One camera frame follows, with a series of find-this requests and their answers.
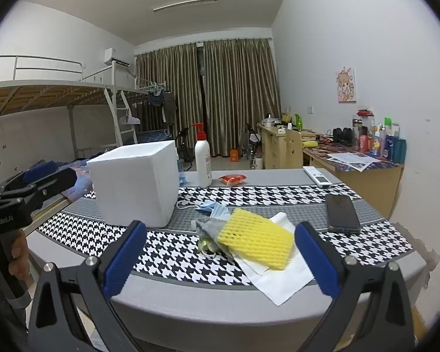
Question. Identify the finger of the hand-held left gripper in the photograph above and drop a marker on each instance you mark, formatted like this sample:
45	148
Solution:
57	183
40	171

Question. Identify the white clothes hanger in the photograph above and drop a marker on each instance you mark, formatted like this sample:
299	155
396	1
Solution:
130	120

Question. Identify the wooden chair with smiley cutout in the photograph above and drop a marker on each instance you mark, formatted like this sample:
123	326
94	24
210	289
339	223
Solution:
294	150

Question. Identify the white mug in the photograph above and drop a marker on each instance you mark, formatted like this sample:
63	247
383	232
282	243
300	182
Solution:
259	162

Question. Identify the yellow foam net sleeve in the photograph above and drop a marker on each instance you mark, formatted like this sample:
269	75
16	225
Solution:
255	238

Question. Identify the person's left forearm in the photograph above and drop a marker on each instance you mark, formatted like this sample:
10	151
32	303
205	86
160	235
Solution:
0	322

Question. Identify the red snack packet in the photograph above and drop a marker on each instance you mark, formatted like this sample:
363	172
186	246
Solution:
233	179

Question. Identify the white air conditioner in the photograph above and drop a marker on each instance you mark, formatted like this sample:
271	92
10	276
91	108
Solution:
116	58

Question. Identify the white remote control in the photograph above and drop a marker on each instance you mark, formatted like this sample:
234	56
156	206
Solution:
317	176

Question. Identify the hanging dark clothes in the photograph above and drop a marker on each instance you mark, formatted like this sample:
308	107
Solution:
163	108

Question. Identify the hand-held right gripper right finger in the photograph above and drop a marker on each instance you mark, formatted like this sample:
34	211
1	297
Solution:
317	260

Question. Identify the grey sock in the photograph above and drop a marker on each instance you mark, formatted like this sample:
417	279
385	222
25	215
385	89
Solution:
209	227

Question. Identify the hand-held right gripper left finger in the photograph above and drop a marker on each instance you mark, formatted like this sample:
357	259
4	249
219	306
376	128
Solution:
123	260

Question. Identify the black smartphone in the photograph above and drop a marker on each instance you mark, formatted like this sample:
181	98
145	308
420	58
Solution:
341	213

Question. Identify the row of toiletry bottles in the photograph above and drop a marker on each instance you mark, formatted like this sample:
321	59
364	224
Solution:
383	143

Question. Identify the blue plaid quilt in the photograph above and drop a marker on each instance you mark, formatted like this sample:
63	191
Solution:
79	170

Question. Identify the printed paper sheets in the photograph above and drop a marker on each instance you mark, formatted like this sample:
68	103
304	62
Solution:
354	160

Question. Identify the brown curtain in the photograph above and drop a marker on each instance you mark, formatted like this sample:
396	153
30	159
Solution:
242	91
168	91

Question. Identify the white bunk bed ladder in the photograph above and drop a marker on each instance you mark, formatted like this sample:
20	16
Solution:
126	124

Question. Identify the white pump bottle red cap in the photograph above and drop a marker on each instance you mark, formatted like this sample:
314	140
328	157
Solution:
202	161

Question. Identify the cartoon wall poster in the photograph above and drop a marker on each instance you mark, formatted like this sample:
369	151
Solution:
346	85

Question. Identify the houndstooth grey tablecloth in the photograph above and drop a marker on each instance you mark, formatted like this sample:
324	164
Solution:
183	264

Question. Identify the wooden desk with patterned cover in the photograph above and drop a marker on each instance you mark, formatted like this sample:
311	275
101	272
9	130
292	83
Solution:
366	187

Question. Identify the blue face mask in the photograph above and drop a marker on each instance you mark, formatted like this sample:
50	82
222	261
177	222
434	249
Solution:
214	211

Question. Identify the yellow cloth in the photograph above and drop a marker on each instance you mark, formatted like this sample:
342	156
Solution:
310	144

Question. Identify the small clear spray bottle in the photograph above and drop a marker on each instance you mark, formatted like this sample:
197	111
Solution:
182	172

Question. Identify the green bottle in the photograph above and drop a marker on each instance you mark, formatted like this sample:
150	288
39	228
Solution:
299	121

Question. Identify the ceiling tube light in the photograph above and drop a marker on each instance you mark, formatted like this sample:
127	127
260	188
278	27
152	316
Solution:
185	4

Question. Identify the white foam box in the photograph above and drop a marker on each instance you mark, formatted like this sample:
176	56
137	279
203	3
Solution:
139	183

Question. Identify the wooden desk with drawers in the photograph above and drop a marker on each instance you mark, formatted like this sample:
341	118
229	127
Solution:
271	146

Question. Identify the orange box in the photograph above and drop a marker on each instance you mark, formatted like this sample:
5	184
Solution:
234	154

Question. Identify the person's left hand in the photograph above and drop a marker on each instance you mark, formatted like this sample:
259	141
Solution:
19	255

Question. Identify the black folding chair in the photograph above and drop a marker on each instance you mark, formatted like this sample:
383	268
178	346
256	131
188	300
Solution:
184	143

